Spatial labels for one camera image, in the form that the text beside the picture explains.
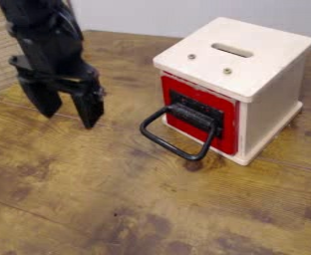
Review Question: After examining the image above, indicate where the black metal drawer handle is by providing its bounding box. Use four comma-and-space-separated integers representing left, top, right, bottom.
140, 104, 216, 161

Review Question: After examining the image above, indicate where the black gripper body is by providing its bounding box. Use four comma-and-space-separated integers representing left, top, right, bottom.
8, 6, 103, 96

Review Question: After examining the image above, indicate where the red drawer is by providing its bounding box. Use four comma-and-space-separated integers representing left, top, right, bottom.
160, 72, 239, 155

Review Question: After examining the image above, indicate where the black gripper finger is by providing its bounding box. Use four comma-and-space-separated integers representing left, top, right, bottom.
72, 92, 104, 128
18, 78, 62, 118

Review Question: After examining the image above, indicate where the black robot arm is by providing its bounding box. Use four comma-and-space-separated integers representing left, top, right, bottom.
0, 0, 104, 128

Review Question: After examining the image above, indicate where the white wooden box cabinet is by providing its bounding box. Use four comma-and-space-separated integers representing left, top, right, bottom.
153, 17, 311, 165

